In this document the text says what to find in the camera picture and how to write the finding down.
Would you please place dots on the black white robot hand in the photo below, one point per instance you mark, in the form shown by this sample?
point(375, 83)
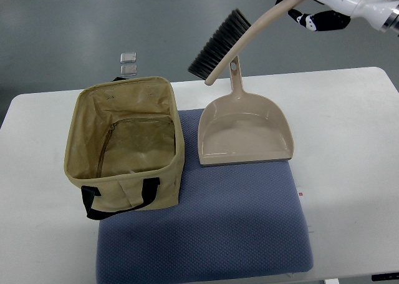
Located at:
point(341, 12)

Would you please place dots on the pink hand broom black bristles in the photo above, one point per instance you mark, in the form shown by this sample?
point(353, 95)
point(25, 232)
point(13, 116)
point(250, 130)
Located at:
point(232, 36)

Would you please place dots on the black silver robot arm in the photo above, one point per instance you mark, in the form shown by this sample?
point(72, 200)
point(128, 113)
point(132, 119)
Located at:
point(392, 20)

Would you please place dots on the pink plastic dustpan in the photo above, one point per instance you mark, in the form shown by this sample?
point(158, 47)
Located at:
point(242, 127)

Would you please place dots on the upper clear floor plate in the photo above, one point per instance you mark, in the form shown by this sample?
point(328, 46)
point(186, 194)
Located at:
point(128, 57)

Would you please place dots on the blue textured cushion mat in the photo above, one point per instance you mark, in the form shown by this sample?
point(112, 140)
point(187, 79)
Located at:
point(231, 221)

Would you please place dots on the black table control panel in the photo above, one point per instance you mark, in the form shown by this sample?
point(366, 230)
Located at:
point(385, 277)

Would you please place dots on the yellow fabric bag black handles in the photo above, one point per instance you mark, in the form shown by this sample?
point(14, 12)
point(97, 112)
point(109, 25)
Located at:
point(125, 149)

